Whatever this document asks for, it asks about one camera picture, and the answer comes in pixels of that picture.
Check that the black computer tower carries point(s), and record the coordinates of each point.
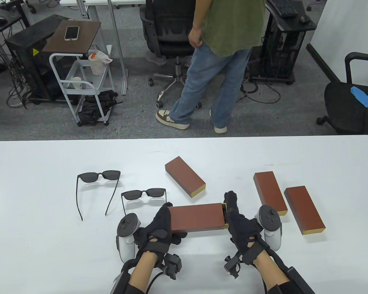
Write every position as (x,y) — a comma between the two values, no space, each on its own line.
(279,52)

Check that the black desk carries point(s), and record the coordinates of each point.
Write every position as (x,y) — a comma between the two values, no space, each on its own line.
(13,19)

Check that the black keyboard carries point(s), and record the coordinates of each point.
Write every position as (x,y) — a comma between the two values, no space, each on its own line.
(283,8)

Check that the person's left forearm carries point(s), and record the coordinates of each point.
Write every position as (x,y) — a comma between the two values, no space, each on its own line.
(144,269)

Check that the white paper cup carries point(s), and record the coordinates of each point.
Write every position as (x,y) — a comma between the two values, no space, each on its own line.
(77,83)

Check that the black equipment cabinet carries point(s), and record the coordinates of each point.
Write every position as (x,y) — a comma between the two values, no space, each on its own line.
(27,43)

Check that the person's right hand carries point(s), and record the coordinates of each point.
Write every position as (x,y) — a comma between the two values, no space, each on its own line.
(245,232)

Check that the white utility cart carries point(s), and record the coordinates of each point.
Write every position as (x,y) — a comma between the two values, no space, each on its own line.
(57,76)

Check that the white partition board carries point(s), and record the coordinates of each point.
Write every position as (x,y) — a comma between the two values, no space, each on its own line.
(349,30)

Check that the silver aluminium post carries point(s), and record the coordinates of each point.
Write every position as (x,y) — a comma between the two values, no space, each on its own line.
(116,39)

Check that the person's right forearm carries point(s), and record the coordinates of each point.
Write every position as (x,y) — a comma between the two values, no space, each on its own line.
(271,272)

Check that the white smartphone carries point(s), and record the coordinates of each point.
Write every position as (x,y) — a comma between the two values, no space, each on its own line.
(71,33)

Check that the brown sliding storage box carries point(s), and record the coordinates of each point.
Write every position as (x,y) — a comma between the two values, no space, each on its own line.
(184,174)
(303,208)
(270,193)
(196,217)

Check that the black mesh office chair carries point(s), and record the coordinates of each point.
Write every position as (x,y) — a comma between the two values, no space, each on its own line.
(168,30)

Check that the grey tracking controller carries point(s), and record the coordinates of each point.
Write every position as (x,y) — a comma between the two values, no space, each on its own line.
(125,226)
(268,217)

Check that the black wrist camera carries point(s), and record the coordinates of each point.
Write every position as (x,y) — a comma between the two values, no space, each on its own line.
(233,266)
(173,265)

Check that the black bag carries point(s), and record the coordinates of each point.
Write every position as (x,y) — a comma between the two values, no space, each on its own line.
(90,111)

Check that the person's left hand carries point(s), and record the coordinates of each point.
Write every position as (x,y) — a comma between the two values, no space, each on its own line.
(159,226)

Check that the black sunglasses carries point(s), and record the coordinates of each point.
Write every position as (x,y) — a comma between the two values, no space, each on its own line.
(89,177)
(133,194)

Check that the brown side table top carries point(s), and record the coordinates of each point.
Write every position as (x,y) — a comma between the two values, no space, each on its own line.
(86,33)

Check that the black wrist battery pack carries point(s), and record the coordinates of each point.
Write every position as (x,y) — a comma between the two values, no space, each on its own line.
(299,281)
(122,278)

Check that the white plastic bag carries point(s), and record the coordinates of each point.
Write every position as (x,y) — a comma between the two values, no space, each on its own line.
(96,64)

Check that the black armchair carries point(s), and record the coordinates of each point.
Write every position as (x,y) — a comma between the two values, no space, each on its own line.
(343,104)

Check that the black computer cart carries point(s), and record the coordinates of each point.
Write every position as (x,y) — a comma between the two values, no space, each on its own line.
(294,26)

